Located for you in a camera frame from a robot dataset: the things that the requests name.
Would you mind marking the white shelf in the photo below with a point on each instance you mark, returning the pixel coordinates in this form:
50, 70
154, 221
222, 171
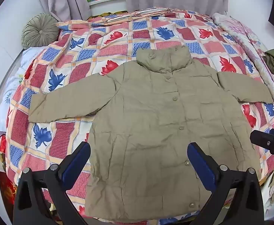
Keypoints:
107, 4

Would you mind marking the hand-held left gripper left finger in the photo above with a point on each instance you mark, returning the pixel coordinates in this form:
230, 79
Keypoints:
79, 158

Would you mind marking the leaf print patchwork blanket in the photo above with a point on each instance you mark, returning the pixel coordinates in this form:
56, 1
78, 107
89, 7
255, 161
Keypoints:
85, 51

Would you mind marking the striped folded cloth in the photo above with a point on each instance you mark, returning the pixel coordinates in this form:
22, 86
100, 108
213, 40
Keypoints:
139, 14

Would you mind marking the olive green padded jacket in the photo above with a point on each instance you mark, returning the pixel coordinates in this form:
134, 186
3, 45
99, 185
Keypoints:
155, 121

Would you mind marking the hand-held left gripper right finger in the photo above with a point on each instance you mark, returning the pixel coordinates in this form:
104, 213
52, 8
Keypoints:
201, 165

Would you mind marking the pale floral quilt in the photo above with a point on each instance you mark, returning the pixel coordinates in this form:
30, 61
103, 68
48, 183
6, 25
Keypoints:
244, 37

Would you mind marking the round green pleated cushion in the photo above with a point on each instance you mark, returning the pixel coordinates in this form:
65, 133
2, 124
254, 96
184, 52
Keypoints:
39, 30

